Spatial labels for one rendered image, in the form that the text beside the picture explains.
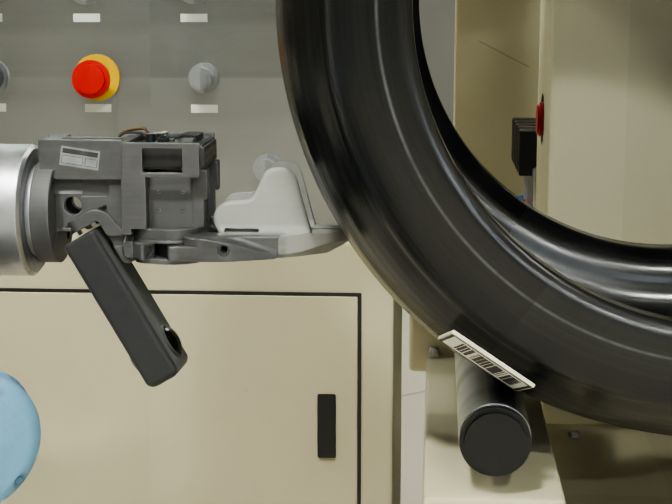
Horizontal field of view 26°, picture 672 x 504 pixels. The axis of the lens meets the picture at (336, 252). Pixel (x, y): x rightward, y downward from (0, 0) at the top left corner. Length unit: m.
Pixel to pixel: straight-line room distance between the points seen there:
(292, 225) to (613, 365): 0.23
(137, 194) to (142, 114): 0.69
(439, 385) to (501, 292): 0.30
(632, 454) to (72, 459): 0.73
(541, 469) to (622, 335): 0.13
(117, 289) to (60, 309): 0.67
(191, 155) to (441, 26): 5.45
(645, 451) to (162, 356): 0.43
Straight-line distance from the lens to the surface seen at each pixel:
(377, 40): 0.85
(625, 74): 1.24
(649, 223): 1.26
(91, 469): 1.70
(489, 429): 0.90
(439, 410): 1.09
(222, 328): 1.62
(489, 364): 0.90
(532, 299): 0.87
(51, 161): 0.99
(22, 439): 0.91
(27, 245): 0.99
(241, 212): 0.97
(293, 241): 0.96
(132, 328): 0.99
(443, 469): 0.97
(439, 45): 6.39
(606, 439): 1.24
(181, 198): 0.97
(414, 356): 1.25
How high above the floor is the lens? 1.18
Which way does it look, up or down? 10 degrees down
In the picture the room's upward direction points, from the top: straight up
